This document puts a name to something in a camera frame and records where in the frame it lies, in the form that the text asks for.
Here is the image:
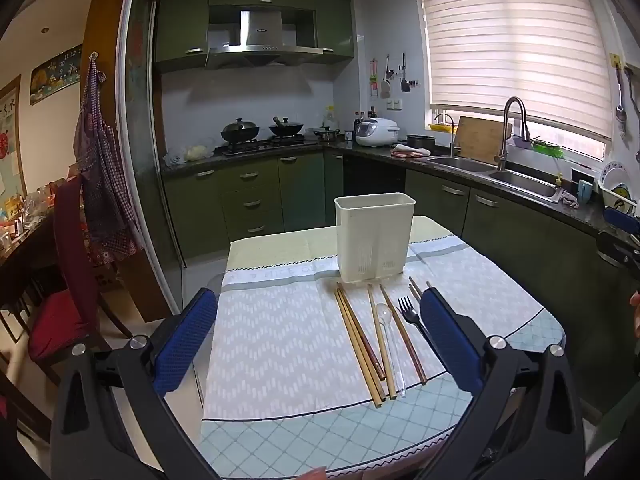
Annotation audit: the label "small steel faucet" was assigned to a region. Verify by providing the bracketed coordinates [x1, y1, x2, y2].
[433, 112, 458, 158]

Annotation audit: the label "pink cloth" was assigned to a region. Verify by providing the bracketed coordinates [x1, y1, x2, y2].
[391, 143, 433, 159]

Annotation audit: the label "tall steel faucet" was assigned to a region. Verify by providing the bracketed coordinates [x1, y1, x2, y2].
[495, 96, 532, 172]

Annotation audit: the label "gas stove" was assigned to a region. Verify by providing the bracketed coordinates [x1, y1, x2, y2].
[215, 135, 321, 157]

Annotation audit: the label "wall clock picture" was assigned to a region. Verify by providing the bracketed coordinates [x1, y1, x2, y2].
[29, 46, 83, 106]

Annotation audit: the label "sliding glass door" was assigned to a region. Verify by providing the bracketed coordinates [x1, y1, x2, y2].
[117, 0, 188, 271]

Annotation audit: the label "steel range hood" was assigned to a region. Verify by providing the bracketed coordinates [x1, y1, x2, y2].
[205, 4, 321, 70]

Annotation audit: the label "wall poster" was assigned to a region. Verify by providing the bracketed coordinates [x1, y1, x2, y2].
[0, 75, 26, 201]

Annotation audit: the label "dark reddish chopstick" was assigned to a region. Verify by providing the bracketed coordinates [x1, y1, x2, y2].
[337, 281, 387, 381]

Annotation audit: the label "striped window blind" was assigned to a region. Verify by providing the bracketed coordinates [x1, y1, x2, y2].
[414, 0, 615, 142]

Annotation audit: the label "patterned plate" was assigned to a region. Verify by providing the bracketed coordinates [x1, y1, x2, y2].
[600, 161, 632, 191]

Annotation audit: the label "hanging steel ladle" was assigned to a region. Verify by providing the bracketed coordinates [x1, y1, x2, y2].
[614, 67, 628, 141]

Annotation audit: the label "white patterned cloth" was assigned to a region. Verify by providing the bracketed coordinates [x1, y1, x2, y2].
[201, 247, 548, 423]

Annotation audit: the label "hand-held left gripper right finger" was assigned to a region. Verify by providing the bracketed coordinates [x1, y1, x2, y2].
[420, 287, 586, 480]

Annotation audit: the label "clear plastic spoon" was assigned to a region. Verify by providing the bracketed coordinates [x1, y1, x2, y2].
[375, 302, 407, 400]

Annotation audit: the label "steel double sink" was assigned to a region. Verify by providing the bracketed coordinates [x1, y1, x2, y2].
[425, 155, 563, 204]

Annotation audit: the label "white rice cooker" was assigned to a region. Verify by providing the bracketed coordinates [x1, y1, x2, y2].
[355, 117, 401, 148]

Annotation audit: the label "wooden cutting board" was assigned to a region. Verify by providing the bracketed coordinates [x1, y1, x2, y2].
[455, 116, 514, 165]

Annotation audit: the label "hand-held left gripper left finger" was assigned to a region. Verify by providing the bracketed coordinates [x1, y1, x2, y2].
[50, 287, 221, 480]

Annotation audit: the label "black plastic fork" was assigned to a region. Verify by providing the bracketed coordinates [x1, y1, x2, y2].
[397, 296, 433, 348]

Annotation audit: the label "white plastic utensil holder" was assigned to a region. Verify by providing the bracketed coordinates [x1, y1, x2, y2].
[333, 192, 417, 285]

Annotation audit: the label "green base cabinets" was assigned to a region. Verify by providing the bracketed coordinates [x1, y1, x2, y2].
[161, 149, 640, 413]

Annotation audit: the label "black built-in appliance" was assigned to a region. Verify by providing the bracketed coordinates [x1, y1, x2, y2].
[344, 154, 407, 213]

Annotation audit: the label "cluttered dining table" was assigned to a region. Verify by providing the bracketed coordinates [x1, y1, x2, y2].
[0, 177, 68, 256]

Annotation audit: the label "green wall cabinets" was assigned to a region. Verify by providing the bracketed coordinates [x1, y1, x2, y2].
[152, 0, 356, 73]

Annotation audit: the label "checked apron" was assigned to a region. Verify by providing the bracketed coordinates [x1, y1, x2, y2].
[74, 52, 143, 263]

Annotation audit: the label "black wok with lid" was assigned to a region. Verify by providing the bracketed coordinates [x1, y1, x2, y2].
[220, 117, 261, 143]

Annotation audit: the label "light bamboo chopstick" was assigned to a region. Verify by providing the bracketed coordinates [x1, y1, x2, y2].
[339, 286, 385, 403]
[368, 284, 396, 401]
[335, 287, 379, 407]

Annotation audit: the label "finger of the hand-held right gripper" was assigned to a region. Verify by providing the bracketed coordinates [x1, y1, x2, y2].
[596, 231, 640, 268]
[602, 206, 640, 235]

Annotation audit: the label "red chair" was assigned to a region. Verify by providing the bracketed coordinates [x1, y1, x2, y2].
[20, 175, 133, 376]

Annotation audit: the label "hanging black utensil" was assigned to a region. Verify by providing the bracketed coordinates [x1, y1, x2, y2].
[397, 52, 413, 95]

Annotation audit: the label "white dish rack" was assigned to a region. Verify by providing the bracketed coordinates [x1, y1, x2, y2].
[597, 180, 640, 218]

